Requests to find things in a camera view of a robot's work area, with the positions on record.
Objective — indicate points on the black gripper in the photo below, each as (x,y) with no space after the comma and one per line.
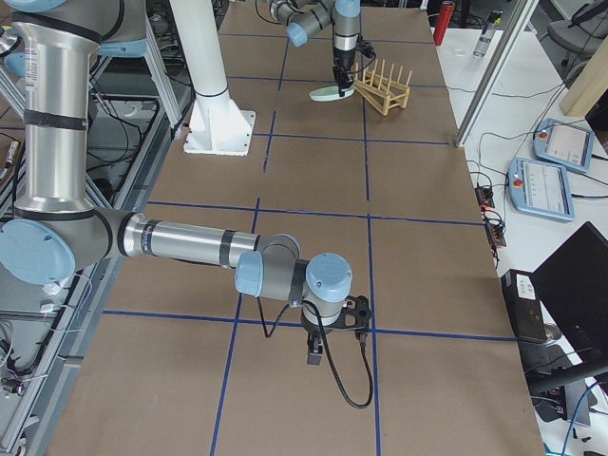
(342,60)
(312,330)

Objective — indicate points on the light green round plate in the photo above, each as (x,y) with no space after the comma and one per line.
(330,94)

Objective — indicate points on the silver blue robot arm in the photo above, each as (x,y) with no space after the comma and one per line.
(305,19)
(264,266)

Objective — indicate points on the wooden dish rack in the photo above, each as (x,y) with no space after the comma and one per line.
(384,86)

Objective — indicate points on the red metal bottle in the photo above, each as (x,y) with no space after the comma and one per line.
(444,17)

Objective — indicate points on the clear plastic bottle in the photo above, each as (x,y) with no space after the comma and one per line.
(489,28)

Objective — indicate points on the orange black adapter box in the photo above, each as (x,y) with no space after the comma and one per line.
(484,196)

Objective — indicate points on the black computer box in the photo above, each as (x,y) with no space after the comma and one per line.
(523,307)

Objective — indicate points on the blue teach pendant near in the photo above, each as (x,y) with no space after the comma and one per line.
(540,188)

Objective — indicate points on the blue teach pendant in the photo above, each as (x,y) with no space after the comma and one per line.
(565,144)
(540,188)

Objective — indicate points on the blue teach pendant far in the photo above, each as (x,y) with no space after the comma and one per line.
(565,144)

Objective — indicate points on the black monitor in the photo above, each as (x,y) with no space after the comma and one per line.
(572,285)

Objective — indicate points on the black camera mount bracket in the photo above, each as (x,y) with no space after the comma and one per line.
(355,315)

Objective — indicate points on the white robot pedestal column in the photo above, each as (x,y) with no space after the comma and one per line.
(217,125)

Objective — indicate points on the aluminium frame post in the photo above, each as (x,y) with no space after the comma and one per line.
(515,27)

